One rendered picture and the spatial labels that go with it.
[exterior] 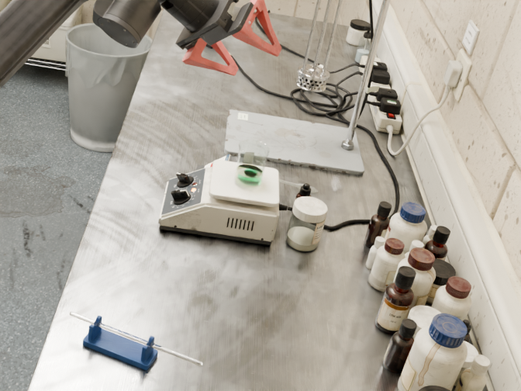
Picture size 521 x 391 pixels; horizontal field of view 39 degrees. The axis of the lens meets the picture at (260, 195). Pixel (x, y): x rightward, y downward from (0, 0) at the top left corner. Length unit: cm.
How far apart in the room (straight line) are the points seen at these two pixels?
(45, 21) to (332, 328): 61
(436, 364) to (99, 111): 208
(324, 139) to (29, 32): 88
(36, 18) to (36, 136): 214
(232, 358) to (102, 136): 196
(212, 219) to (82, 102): 170
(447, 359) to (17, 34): 67
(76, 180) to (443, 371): 198
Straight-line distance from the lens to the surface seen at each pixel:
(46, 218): 258
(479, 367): 105
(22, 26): 92
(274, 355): 108
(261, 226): 125
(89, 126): 292
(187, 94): 176
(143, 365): 102
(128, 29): 92
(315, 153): 158
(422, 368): 103
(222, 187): 125
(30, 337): 215
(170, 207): 127
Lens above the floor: 149
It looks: 32 degrees down
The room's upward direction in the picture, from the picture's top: 12 degrees clockwise
